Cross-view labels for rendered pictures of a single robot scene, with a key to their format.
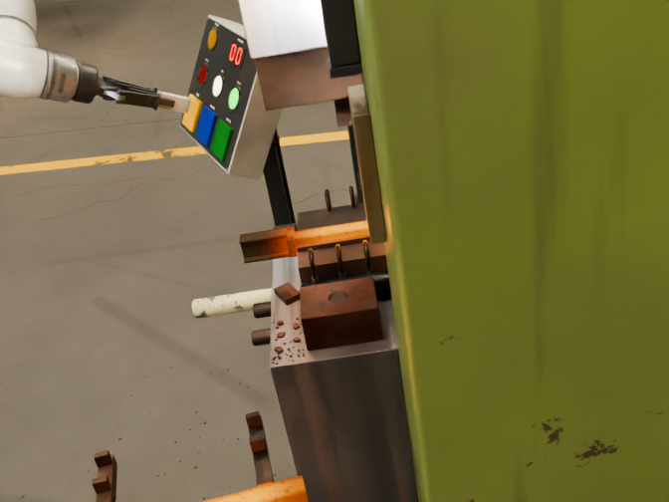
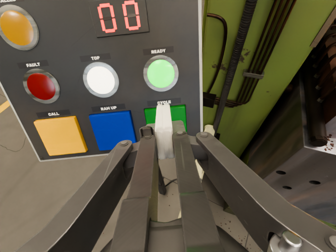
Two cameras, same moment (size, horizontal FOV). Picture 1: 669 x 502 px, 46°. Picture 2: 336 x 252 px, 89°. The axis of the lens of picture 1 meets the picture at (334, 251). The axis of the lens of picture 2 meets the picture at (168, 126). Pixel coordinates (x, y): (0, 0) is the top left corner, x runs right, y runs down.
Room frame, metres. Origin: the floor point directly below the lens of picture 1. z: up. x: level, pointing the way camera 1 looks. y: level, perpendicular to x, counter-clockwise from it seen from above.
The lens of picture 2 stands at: (1.51, 0.37, 1.27)
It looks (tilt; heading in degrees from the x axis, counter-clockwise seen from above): 55 degrees down; 294
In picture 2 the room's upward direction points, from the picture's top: 7 degrees counter-clockwise
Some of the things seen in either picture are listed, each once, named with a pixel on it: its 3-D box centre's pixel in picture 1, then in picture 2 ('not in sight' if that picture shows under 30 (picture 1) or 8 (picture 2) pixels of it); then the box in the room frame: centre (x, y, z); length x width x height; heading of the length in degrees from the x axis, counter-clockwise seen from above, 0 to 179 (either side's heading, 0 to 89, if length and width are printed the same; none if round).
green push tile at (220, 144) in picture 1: (223, 140); (166, 125); (1.59, 0.20, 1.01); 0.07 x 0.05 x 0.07; 23
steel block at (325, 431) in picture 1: (439, 366); (321, 126); (1.10, -0.16, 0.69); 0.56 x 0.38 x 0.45; 88
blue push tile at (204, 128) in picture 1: (207, 125); (114, 130); (1.68, 0.24, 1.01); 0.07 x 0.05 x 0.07; 23
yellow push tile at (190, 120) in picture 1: (193, 113); (63, 135); (1.77, 0.27, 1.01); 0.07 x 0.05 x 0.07; 23
